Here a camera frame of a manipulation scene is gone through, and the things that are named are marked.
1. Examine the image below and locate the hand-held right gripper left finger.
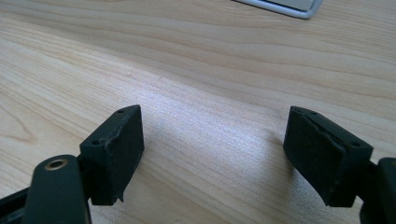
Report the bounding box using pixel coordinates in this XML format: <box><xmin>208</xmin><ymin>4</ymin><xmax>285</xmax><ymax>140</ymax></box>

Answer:
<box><xmin>78</xmin><ymin>104</ymin><xmax>146</xmax><ymax>206</ymax></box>

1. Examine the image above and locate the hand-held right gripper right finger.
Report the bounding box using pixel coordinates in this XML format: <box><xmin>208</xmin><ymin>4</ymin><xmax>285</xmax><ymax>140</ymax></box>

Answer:
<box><xmin>282</xmin><ymin>105</ymin><xmax>375</xmax><ymax>208</ymax></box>

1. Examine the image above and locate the silver flat device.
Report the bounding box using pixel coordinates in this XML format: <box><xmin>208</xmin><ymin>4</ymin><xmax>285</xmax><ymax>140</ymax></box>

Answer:
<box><xmin>233</xmin><ymin>0</ymin><xmax>324</xmax><ymax>21</ymax></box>

